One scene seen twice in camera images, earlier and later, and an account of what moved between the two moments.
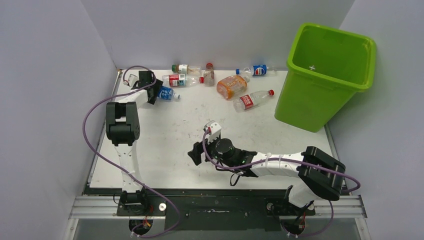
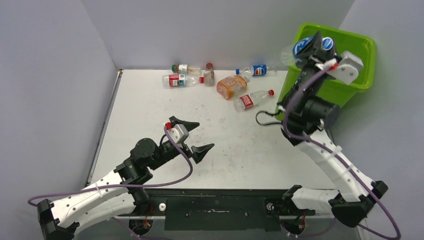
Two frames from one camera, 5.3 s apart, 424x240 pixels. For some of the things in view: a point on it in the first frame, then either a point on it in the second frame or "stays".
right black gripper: x=196 y=153 to x=312 y=59
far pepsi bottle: x=257 y=70 stays
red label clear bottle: x=247 y=101 stays
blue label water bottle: x=168 y=93 to x=289 y=54
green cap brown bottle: x=185 y=69 stays
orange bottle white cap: x=228 y=88 stays
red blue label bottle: x=181 y=80 stays
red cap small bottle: x=209 y=75 stays
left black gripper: x=156 y=86 to x=197 y=152
